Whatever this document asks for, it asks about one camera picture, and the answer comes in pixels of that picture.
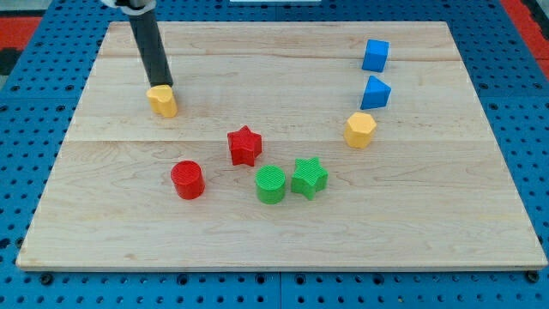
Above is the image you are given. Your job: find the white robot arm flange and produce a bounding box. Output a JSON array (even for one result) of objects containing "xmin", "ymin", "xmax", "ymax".
[{"xmin": 101, "ymin": 0, "xmax": 157, "ymax": 16}]

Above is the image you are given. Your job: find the red star block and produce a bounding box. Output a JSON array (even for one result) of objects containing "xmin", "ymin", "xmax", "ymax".
[{"xmin": 227, "ymin": 125, "xmax": 262, "ymax": 167}]

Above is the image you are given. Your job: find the green star block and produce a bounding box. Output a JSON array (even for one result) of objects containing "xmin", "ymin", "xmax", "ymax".
[{"xmin": 291, "ymin": 157, "xmax": 329, "ymax": 200}]

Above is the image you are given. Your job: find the wooden board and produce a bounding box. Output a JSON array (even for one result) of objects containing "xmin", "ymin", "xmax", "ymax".
[{"xmin": 16, "ymin": 21, "xmax": 547, "ymax": 272}]

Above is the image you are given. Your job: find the green cylinder block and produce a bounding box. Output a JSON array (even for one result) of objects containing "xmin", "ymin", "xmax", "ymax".
[{"xmin": 255, "ymin": 165, "xmax": 286, "ymax": 204}]

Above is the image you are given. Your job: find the yellow hexagon block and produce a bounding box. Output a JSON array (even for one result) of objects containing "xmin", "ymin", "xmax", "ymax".
[{"xmin": 343, "ymin": 112, "xmax": 377, "ymax": 148}]

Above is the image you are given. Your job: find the red cylinder block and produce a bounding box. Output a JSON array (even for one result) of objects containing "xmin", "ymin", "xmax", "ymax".
[{"xmin": 170, "ymin": 161, "xmax": 205, "ymax": 200}]

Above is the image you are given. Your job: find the blue triangle block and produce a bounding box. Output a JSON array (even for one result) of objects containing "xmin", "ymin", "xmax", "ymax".
[{"xmin": 360, "ymin": 76, "xmax": 391, "ymax": 110}]

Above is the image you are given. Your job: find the yellow heart block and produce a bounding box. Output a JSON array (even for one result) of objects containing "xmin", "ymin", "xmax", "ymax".
[{"xmin": 146, "ymin": 85, "xmax": 178, "ymax": 118}]

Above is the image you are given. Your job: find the blue cube block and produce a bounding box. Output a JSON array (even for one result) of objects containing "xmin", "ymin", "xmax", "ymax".
[{"xmin": 361, "ymin": 39, "xmax": 389, "ymax": 72}]

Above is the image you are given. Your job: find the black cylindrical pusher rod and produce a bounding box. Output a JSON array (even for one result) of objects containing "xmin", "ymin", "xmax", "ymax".
[{"xmin": 129, "ymin": 1, "xmax": 173, "ymax": 87}]

